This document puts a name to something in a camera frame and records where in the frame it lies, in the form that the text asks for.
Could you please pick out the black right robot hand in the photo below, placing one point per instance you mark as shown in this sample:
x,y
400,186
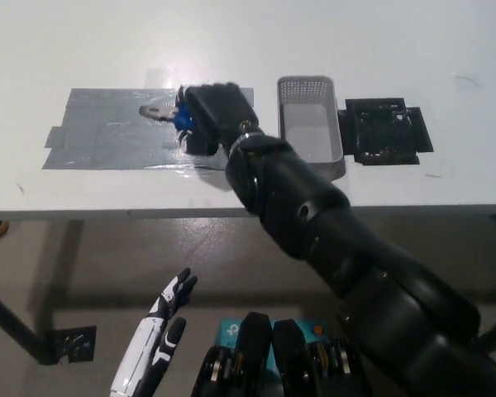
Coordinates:
x,y
219,111

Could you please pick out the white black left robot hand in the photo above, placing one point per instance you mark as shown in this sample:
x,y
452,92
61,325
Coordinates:
x,y
149,343

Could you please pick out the grey perforated plastic container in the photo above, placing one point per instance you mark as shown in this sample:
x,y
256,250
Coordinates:
x,y
310,132

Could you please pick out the black floor tape patch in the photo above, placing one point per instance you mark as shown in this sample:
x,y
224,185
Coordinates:
x,y
72,345

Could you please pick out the grey table leg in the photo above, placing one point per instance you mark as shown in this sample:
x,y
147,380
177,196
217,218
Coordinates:
x,y
68,273

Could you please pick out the grey duct tape patch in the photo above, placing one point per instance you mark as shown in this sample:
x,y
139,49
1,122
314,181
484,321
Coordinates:
x,y
107,136

